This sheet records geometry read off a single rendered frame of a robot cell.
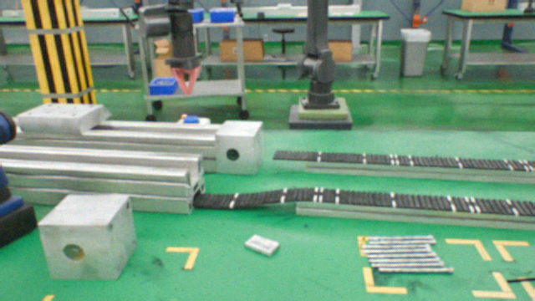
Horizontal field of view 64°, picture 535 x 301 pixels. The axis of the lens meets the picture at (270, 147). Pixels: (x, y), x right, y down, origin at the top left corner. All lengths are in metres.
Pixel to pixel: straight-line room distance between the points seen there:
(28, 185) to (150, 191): 0.26
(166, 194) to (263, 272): 0.26
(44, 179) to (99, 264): 0.30
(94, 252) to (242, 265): 0.22
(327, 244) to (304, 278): 0.10
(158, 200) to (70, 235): 0.21
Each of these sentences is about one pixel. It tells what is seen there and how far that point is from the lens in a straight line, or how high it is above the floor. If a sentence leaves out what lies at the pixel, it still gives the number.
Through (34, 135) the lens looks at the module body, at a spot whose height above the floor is 0.85.
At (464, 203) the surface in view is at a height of 0.81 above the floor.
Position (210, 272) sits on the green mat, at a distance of 0.68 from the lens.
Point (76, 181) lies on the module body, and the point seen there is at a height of 0.84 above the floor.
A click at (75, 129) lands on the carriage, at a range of 1.09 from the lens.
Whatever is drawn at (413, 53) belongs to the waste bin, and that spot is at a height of 0.29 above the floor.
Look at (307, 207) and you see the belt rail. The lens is 0.81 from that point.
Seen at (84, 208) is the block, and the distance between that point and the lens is 0.71.
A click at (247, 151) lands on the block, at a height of 0.84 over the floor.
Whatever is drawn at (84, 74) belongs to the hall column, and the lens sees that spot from 4.20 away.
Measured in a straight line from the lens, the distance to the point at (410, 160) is 0.99.
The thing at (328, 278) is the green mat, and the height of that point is 0.78.
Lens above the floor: 1.19
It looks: 21 degrees down
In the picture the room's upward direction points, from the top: 1 degrees counter-clockwise
